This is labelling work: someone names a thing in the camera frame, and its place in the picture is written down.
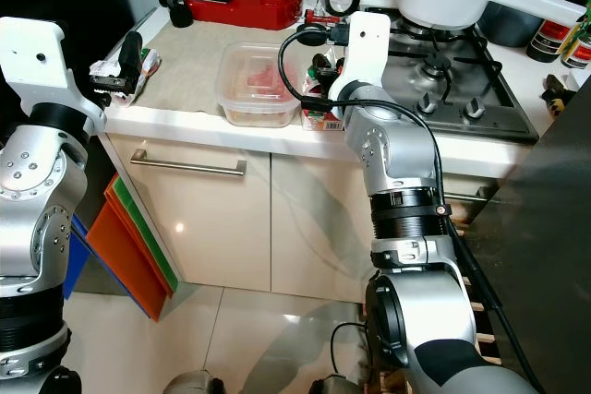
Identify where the thin floor cable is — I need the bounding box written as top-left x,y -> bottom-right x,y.
330,320 -> 375,378

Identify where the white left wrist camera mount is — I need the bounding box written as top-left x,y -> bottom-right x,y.
16,18 -> 109,133

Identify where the clear plastic food container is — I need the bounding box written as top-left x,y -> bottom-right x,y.
216,41 -> 305,128

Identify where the dark bottle red label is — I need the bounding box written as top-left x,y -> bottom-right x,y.
525,0 -> 585,65

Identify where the small black tool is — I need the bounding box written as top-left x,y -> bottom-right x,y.
539,71 -> 580,111

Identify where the small red green carton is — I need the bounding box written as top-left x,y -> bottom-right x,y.
300,99 -> 347,131

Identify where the cream kitchen base cabinet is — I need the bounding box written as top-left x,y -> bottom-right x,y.
97,129 -> 500,310

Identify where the beige counter mat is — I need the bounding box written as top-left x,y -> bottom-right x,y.
132,19 -> 344,120

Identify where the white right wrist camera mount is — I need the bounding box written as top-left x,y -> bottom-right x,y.
331,11 -> 392,101

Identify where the white food packet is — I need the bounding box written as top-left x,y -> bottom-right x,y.
90,47 -> 163,100

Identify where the green cutting board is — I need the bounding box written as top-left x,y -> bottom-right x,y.
110,172 -> 182,290

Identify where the blue cutting board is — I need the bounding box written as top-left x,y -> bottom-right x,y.
66,217 -> 95,300

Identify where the black tape roll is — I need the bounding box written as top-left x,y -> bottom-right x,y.
294,25 -> 332,48

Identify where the grey left robot foot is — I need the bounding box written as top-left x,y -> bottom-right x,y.
163,370 -> 225,394

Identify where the orange cutting board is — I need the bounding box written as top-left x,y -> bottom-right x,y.
85,185 -> 173,322

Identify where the grey robot foot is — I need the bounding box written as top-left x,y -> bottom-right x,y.
163,370 -> 225,394
308,375 -> 367,394

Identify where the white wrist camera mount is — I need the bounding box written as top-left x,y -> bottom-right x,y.
16,18 -> 109,133
331,11 -> 392,101

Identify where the grey right robot foot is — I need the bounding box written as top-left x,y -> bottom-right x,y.
308,375 -> 367,394

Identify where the small red tool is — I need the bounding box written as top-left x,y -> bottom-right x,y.
303,9 -> 339,26

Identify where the black gas hob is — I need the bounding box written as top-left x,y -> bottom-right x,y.
365,11 -> 542,145

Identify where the dark cooking pot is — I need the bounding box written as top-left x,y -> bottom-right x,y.
478,0 -> 543,50

